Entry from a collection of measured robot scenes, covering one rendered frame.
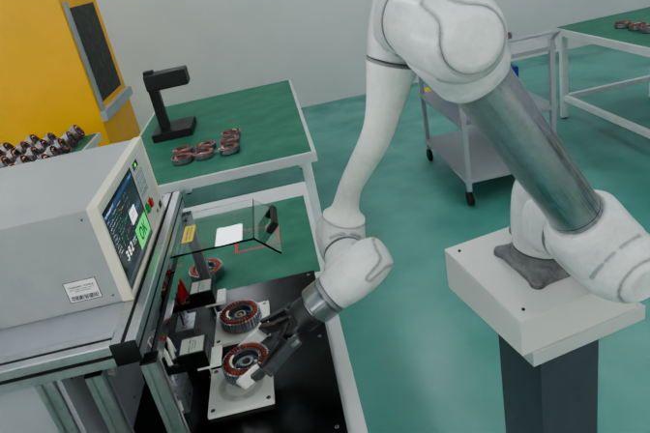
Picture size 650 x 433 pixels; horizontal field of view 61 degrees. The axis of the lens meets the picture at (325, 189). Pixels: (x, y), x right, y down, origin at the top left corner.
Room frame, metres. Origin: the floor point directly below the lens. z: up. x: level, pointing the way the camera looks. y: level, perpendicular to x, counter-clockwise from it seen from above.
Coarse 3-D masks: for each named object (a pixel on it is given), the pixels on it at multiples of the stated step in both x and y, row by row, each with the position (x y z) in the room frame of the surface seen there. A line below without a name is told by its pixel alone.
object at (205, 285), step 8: (200, 280) 1.28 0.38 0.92; (208, 280) 1.27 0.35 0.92; (192, 288) 1.25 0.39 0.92; (200, 288) 1.24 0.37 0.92; (208, 288) 1.24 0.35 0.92; (216, 288) 1.27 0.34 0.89; (224, 288) 1.29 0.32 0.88; (192, 296) 1.22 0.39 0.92; (200, 296) 1.22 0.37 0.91; (208, 296) 1.22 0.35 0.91; (216, 296) 1.25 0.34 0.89; (224, 296) 1.25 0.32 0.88; (176, 304) 1.23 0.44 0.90; (184, 304) 1.22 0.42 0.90; (192, 304) 1.22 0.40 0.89; (200, 304) 1.22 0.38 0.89; (208, 304) 1.22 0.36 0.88; (216, 304) 1.23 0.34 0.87; (160, 312) 1.22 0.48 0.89; (184, 312) 1.25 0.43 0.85; (184, 320) 1.23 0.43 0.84
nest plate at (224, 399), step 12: (216, 372) 1.07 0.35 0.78; (216, 384) 1.03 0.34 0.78; (228, 384) 1.03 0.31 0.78; (252, 384) 1.01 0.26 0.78; (264, 384) 1.00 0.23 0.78; (216, 396) 0.99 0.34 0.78; (228, 396) 0.98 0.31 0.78; (240, 396) 0.98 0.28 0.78; (252, 396) 0.97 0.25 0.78; (264, 396) 0.96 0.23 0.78; (216, 408) 0.96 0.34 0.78; (228, 408) 0.95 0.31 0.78; (240, 408) 0.94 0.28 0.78; (252, 408) 0.94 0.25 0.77
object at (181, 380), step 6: (186, 372) 1.05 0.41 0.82; (180, 378) 1.03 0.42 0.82; (186, 378) 1.03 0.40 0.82; (180, 384) 1.01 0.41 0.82; (186, 384) 1.01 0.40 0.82; (180, 390) 0.99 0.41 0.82; (186, 390) 1.00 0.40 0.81; (180, 396) 0.97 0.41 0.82; (186, 396) 0.98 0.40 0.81; (186, 402) 0.97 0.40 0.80; (186, 408) 0.97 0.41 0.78
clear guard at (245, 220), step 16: (224, 208) 1.40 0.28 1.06; (240, 208) 1.37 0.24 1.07; (256, 208) 1.37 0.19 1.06; (192, 224) 1.33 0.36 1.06; (208, 224) 1.31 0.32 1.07; (224, 224) 1.29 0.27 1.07; (240, 224) 1.27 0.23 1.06; (256, 224) 1.26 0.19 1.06; (176, 240) 1.26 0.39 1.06; (192, 240) 1.24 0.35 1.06; (208, 240) 1.22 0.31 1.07; (224, 240) 1.20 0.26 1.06; (240, 240) 1.19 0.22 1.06; (256, 240) 1.18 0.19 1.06; (272, 240) 1.22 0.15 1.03; (176, 256) 1.17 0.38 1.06
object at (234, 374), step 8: (248, 344) 1.06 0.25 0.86; (256, 344) 1.05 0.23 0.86; (232, 352) 1.05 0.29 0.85; (240, 352) 1.04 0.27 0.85; (248, 352) 1.05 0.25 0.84; (256, 352) 1.03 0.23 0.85; (264, 352) 1.02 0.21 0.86; (224, 360) 1.02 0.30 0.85; (232, 360) 1.02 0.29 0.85; (240, 360) 1.02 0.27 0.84; (248, 360) 1.03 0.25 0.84; (224, 368) 1.00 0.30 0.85; (232, 368) 0.99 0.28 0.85; (240, 368) 1.01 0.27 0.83; (248, 368) 0.98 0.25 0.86; (224, 376) 0.99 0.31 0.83; (232, 376) 0.97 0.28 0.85; (240, 376) 0.96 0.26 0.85; (264, 376) 0.98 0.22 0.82; (232, 384) 0.97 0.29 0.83
